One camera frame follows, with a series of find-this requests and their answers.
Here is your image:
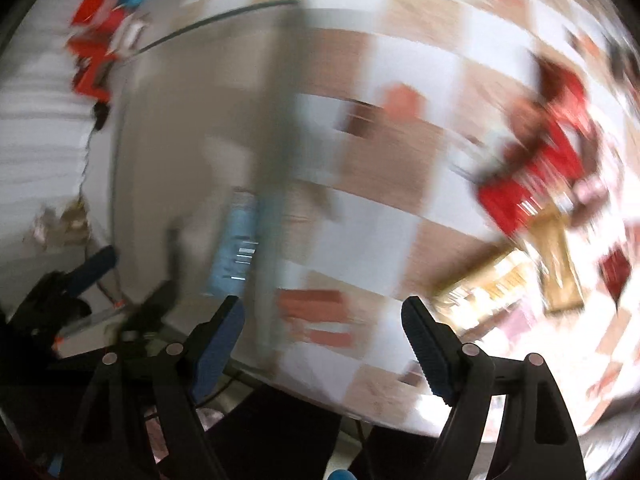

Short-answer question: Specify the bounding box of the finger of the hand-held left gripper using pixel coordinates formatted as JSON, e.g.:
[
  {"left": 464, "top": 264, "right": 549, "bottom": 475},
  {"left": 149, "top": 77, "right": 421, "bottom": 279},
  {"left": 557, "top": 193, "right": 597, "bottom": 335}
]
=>
[
  {"left": 117, "top": 280, "right": 178, "bottom": 343},
  {"left": 65, "top": 246, "right": 118, "bottom": 293}
]

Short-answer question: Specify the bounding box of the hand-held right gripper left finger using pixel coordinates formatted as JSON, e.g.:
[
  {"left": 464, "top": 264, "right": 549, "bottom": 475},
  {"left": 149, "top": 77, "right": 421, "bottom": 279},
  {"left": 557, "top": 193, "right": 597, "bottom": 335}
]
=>
[{"left": 60, "top": 295, "right": 247, "bottom": 480}]

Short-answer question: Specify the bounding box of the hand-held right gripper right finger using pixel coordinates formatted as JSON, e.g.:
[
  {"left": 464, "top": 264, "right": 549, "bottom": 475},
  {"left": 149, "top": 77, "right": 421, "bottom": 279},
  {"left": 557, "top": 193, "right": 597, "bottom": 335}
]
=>
[{"left": 401, "top": 296, "right": 586, "bottom": 480}]

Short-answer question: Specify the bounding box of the grey cardboard box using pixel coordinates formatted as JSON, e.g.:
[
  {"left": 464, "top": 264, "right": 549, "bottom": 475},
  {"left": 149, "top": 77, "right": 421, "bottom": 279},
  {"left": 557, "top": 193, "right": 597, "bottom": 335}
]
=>
[{"left": 110, "top": 0, "right": 326, "bottom": 361}]

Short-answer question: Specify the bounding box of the large red snack packet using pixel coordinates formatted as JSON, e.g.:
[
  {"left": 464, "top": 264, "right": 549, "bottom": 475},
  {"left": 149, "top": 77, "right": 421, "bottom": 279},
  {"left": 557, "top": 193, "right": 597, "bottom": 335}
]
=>
[{"left": 475, "top": 60, "right": 606, "bottom": 241}]

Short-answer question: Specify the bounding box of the gold crumpled wrapper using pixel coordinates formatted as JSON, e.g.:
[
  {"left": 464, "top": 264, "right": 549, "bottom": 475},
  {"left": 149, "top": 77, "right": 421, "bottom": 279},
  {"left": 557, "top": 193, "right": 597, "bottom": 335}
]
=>
[{"left": 30, "top": 200, "right": 93, "bottom": 246}]

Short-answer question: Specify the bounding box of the light blue snack packet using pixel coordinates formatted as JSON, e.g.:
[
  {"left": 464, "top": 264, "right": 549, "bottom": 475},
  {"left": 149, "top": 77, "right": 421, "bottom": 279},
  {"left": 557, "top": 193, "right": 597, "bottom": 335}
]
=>
[{"left": 207, "top": 190, "right": 261, "bottom": 296}]

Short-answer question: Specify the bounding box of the gold snack packet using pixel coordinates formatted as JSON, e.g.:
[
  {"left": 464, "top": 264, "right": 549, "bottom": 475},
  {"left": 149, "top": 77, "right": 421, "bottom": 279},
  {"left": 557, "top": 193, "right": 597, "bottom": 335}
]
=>
[{"left": 432, "top": 210, "right": 586, "bottom": 313}]

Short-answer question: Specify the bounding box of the checkered printed tablecloth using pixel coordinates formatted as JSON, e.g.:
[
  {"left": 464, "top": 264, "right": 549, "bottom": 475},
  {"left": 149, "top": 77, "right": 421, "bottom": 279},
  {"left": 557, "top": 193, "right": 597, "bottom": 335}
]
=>
[{"left": 190, "top": 0, "right": 640, "bottom": 441}]

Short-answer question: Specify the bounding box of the red plastic stand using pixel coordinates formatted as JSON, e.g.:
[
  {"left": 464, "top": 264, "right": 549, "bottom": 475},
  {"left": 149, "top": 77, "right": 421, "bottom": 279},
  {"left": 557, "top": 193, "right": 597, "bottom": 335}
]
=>
[{"left": 67, "top": 30, "right": 126, "bottom": 101}]

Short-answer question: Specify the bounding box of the dark red snack packet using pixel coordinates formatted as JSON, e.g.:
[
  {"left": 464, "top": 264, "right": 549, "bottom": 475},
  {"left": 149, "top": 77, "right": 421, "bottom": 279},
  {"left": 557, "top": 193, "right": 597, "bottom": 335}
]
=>
[{"left": 597, "top": 247, "right": 632, "bottom": 306}]

